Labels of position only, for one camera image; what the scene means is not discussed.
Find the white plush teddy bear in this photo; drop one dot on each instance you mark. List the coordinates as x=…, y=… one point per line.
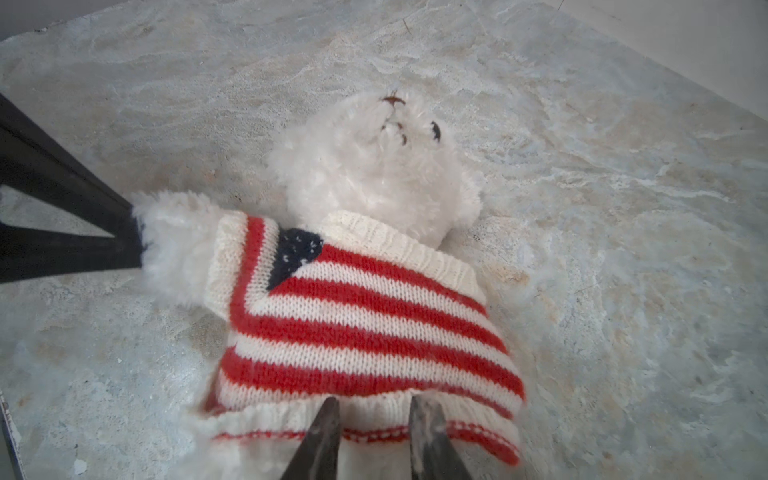
x=381, y=156

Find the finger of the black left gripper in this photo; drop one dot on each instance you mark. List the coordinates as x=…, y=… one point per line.
x=32, y=162
x=31, y=253

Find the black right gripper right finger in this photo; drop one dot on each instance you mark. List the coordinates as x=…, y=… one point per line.
x=433, y=456

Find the red white striped shirt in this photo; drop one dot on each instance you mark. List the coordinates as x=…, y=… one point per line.
x=356, y=311

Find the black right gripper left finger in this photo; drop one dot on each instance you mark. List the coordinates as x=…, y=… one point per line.
x=317, y=455

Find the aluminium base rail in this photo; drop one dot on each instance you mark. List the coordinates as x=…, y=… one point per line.
x=11, y=465

